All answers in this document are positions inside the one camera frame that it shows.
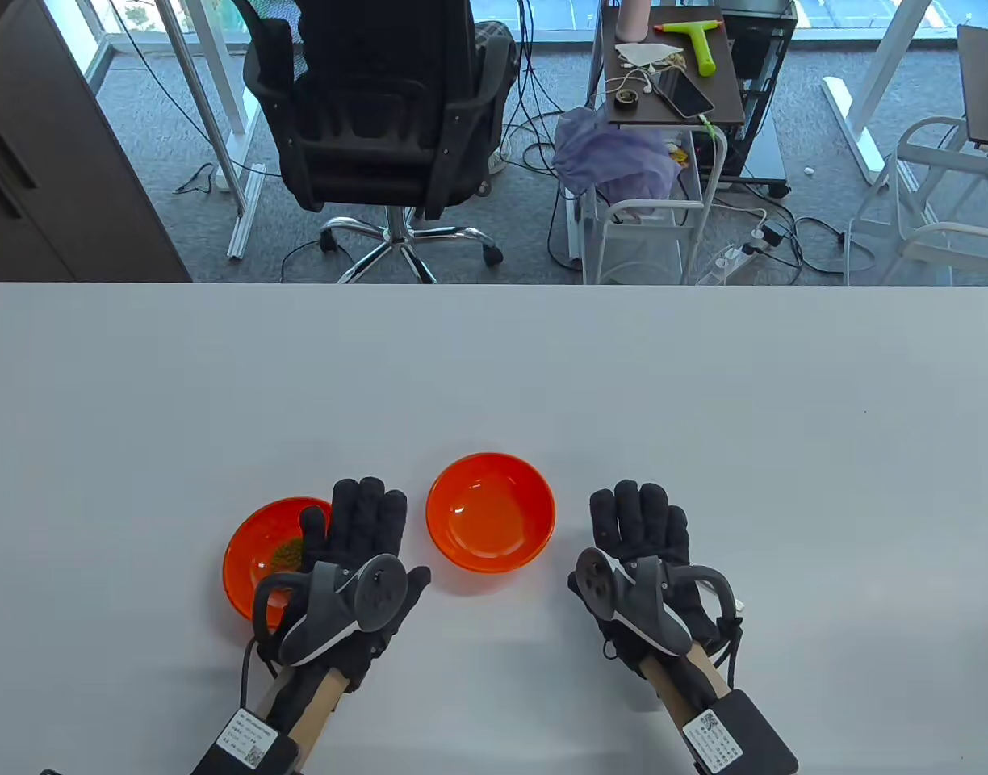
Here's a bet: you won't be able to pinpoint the person's left hand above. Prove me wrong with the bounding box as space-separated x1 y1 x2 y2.
276 476 433 693

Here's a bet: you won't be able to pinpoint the person's right hand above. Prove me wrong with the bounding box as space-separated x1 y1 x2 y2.
567 479 722 671

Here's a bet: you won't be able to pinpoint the orange plastic bowl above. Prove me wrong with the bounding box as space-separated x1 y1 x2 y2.
426 452 557 575
222 496 333 622

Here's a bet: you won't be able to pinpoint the person's left forearm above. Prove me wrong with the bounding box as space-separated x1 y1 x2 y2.
260 670 354 775

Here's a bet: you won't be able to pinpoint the grey and white hand controller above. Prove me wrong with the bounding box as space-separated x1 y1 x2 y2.
575 547 739 656
252 554 410 668

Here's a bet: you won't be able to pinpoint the black wrist sensor box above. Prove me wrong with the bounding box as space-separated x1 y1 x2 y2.
684 690 800 775
191 706 301 775

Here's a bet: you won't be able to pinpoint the white power strip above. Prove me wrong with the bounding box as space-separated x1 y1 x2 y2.
694 228 773 285

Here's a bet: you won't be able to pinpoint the white trolley cart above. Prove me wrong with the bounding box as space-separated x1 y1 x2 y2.
579 121 729 285

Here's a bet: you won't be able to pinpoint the white desk leg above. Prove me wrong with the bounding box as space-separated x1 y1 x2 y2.
821 0 935 186
157 0 267 261

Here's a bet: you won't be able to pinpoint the purple cloth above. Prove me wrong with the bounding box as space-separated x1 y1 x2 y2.
553 105 682 217

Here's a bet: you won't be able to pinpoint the black office chair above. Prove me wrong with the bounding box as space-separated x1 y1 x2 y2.
242 0 521 285

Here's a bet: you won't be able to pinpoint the black smartphone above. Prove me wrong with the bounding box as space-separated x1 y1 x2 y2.
651 69 715 119

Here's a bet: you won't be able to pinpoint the white earphones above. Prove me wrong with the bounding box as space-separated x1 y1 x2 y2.
603 69 664 96

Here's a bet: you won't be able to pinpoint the dark brown side table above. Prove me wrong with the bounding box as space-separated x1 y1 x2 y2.
591 0 747 130

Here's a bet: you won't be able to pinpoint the white face mask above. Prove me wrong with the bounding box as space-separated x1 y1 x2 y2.
614 42 687 69

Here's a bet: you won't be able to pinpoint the green squeegee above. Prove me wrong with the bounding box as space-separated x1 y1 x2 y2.
654 19 722 78

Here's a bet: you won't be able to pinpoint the dark brown cabinet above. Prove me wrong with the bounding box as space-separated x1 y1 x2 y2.
0 0 193 283

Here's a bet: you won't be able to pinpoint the black equipment rack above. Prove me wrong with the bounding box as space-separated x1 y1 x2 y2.
716 0 800 199

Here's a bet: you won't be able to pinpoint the dark grey board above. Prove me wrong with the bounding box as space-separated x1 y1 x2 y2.
956 23 988 150

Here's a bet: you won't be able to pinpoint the white chair frame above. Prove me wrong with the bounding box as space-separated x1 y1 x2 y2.
843 115 988 285

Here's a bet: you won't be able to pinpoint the black cable bundle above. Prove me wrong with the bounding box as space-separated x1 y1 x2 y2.
502 0 571 174

